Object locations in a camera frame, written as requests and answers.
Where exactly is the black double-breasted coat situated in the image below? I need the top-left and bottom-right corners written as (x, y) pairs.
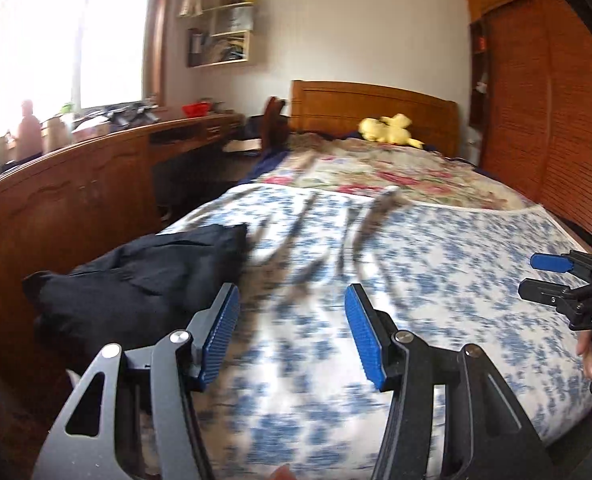
top-left (23, 224), bottom-right (247, 374)

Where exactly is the person's right hand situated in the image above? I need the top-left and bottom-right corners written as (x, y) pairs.
top-left (576, 330), bottom-right (592, 382)

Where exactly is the blue floral white bedspread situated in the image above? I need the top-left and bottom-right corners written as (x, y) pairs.
top-left (173, 184), bottom-right (592, 479)

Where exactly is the wooden louvered wardrobe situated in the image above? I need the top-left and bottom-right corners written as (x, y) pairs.
top-left (468, 0), bottom-right (592, 236)

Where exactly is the yellow plush toy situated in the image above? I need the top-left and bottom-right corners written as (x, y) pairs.
top-left (358, 114), bottom-right (424, 150)

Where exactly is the long wooden desk cabinet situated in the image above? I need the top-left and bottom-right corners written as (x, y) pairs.
top-left (0, 113), bottom-right (244, 419)

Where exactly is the wooden bed headboard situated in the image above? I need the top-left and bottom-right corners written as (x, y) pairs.
top-left (289, 80), bottom-right (460, 157)

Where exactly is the pink floral quilt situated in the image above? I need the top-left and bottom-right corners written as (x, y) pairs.
top-left (253, 133), bottom-right (532, 210)

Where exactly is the wooden chair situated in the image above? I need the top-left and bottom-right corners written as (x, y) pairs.
top-left (260, 96), bottom-right (289, 151)

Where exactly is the window with wooden frame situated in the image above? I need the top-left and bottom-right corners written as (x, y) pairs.
top-left (0, 0), bottom-right (170, 136)

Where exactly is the white wall shelf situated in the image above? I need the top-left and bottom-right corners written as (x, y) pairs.
top-left (177, 0), bottom-right (257, 68)

